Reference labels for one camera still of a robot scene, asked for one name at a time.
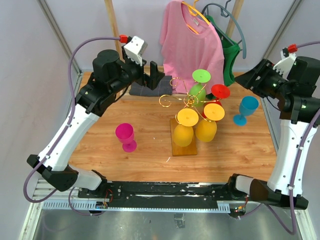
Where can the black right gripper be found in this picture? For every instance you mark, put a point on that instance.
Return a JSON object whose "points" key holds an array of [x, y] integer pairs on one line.
{"points": [[263, 69]]}

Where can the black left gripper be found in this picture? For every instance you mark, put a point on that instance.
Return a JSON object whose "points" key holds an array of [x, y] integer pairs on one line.
{"points": [[145, 79]]}

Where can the blue wine glass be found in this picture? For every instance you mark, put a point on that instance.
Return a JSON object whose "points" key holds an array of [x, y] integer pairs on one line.
{"points": [[247, 107]]}

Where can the magenta wine glass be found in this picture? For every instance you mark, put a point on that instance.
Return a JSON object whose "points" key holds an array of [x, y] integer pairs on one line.
{"points": [[125, 134]]}

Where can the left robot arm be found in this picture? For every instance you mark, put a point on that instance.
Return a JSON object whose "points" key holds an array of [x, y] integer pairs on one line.
{"points": [[110, 76]]}

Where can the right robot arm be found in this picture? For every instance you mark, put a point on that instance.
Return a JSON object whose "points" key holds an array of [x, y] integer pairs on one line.
{"points": [[292, 81]]}

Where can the red wine glass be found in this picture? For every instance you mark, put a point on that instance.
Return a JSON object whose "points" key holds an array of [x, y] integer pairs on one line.
{"points": [[220, 95]]}

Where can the green wine glass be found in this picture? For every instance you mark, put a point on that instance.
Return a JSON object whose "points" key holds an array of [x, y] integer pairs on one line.
{"points": [[201, 77]]}

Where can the yellow wine glass front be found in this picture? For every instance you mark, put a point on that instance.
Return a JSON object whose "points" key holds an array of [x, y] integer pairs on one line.
{"points": [[186, 125]]}

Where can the yellow wine glass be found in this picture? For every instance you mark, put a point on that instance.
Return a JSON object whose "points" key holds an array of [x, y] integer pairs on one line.
{"points": [[186, 125], [207, 127]]}

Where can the yellow wine glass rear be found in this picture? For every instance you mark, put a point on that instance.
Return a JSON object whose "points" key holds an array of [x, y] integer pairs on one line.
{"points": [[207, 127]]}

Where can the wooden rack base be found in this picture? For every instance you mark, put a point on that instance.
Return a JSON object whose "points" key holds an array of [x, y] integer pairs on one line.
{"points": [[190, 150]]}

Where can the folded dark grey cloth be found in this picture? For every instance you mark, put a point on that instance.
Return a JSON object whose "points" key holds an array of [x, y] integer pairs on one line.
{"points": [[163, 88]]}

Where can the green tank top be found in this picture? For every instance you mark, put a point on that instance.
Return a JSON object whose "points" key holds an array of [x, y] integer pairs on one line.
{"points": [[231, 49]]}

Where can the pink t-shirt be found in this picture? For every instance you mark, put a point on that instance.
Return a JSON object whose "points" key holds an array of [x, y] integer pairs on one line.
{"points": [[183, 52]]}

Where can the grey clothes hanger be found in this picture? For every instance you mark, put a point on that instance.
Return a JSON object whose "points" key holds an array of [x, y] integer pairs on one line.
{"points": [[232, 24]]}

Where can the orange clothes hanger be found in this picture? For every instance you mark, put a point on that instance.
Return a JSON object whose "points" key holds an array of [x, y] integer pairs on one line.
{"points": [[194, 21]]}

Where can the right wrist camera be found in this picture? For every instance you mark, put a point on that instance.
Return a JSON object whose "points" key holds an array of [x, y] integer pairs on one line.
{"points": [[288, 58]]}

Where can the gold wire glass rack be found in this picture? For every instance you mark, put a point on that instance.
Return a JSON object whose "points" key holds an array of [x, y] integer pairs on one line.
{"points": [[188, 100]]}

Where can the wooden clothes rack frame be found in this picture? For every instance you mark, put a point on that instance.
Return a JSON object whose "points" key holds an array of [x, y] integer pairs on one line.
{"points": [[112, 17]]}

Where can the aluminium frame rail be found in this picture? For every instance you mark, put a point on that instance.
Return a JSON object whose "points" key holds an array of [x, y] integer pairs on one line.
{"points": [[44, 6]]}

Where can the white slotted cable duct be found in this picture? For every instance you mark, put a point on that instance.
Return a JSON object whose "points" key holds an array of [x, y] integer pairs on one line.
{"points": [[94, 205]]}

